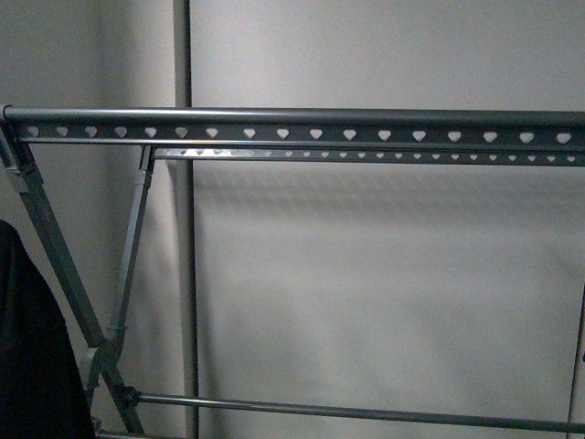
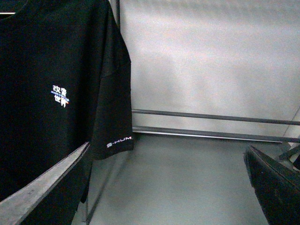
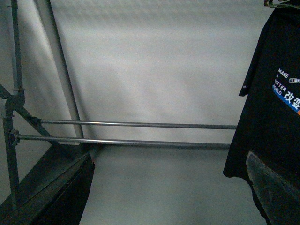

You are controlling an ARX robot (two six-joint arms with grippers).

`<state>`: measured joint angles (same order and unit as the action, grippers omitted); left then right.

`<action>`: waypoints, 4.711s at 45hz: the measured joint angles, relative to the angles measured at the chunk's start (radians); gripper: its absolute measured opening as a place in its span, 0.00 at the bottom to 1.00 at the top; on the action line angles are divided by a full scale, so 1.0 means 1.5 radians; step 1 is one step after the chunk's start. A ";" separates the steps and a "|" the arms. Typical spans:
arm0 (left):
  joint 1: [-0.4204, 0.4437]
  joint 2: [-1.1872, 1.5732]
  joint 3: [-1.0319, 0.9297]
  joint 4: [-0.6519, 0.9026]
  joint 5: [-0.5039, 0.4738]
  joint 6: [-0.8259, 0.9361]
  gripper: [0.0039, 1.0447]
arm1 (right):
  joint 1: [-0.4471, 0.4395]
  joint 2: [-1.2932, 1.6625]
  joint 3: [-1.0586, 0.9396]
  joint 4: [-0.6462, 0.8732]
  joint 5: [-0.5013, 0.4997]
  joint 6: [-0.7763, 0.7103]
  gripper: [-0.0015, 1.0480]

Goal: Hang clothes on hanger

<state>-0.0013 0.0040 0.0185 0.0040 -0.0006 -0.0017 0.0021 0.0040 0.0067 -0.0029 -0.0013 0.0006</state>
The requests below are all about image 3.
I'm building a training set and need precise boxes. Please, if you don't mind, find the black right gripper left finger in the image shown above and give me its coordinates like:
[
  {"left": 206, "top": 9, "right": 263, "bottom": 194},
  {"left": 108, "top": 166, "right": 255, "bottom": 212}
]
[{"left": 0, "top": 154, "right": 95, "bottom": 225}]

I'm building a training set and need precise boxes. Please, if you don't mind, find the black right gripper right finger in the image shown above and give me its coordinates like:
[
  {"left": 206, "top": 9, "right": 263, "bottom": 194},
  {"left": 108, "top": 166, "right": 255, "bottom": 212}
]
[{"left": 246, "top": 151, "right": 300, "bottom": 225}]

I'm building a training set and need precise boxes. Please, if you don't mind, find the black printed t-shirt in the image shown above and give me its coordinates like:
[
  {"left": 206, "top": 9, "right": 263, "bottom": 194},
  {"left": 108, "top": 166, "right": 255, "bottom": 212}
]
[{"left": 223, "top": 0, "right": 300, "bottom": 225}]

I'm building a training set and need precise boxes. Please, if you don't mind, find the dark green clothes hanger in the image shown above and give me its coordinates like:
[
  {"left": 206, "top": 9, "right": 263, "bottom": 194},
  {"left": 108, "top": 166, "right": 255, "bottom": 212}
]
[{"left": 263, "top": 0, "right": 289, "bottom": 8}]

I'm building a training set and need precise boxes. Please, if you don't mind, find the grey metal drying rack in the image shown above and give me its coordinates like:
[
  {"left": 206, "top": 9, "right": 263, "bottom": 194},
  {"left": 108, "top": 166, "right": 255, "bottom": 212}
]
[{"left": 0, "top": 0, "right": 237, "bottom": 210}]

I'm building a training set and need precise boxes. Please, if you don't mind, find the grey wall pipe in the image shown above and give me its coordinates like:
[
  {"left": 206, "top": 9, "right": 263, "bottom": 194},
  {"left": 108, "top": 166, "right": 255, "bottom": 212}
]
[{"left": 34, "top": 0, "right": 80, "bottom": 121}]

